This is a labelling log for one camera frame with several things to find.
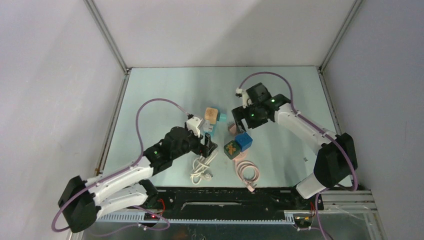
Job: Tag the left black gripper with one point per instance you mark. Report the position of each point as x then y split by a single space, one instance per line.
201 149

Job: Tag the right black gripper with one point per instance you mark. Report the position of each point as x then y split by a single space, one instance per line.
240 113

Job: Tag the pink brown plug adapter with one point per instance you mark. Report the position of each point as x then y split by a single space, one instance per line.
232 129

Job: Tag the teal plug adapter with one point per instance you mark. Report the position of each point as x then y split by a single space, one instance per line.
222 117

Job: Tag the teal power strip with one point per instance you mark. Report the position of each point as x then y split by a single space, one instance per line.
209 128

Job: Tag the blue cube socket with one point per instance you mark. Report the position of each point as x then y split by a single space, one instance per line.
244 140

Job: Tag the dark green cube socket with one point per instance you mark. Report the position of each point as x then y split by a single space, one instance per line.
231 149

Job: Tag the beige cube adapter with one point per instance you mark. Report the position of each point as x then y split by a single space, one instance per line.
211 115

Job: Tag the pink round power strip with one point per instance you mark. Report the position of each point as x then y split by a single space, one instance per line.
241 156

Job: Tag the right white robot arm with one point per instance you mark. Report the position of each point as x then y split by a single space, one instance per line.
335 153

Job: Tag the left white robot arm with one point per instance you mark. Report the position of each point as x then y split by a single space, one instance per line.
82 202

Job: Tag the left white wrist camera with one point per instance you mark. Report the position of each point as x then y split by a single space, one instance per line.
194 124

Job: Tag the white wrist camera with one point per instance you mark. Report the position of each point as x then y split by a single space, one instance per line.
246 100
194 124

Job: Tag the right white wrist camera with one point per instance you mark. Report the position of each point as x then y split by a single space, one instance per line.
246 100

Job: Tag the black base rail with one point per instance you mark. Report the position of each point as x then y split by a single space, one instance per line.
231 203

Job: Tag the grey cable duct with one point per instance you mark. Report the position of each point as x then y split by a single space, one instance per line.
138 217

